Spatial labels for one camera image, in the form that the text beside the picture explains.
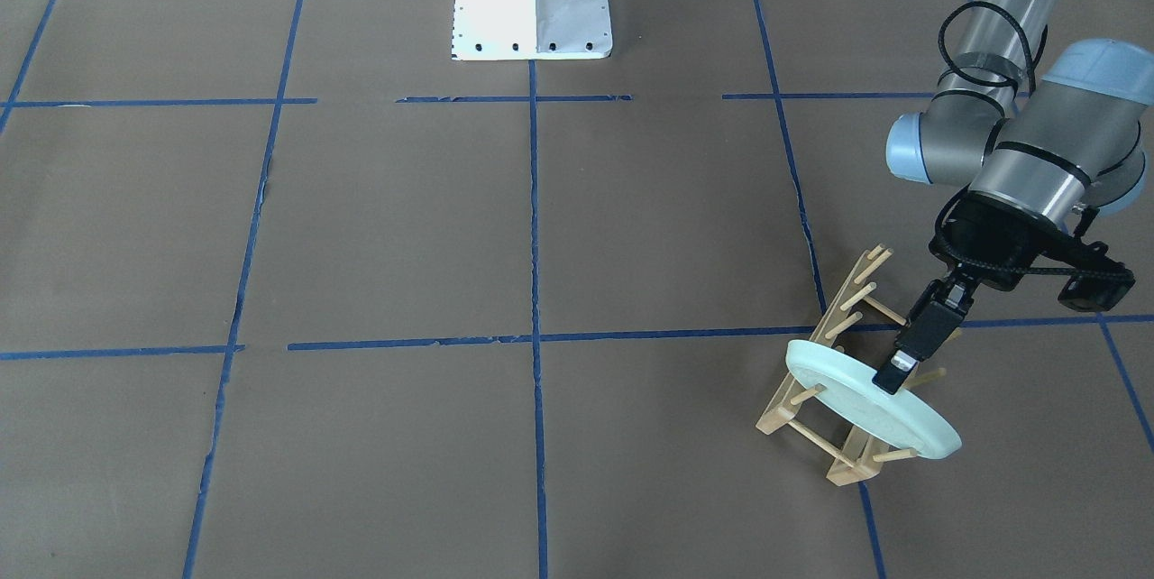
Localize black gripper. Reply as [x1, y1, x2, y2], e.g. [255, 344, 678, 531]
[871, 189, 1056, 394]

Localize light green plate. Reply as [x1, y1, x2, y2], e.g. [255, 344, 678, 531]
[784, 339, 962, 460]

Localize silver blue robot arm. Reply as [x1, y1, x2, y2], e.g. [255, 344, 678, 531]
[874, 0, 1151, 393]

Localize wooden dish rack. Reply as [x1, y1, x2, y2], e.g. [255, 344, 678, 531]
[756, 245, 962, 487]

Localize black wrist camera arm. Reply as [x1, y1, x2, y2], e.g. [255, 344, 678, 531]
[1044, 236, 1136, 313]

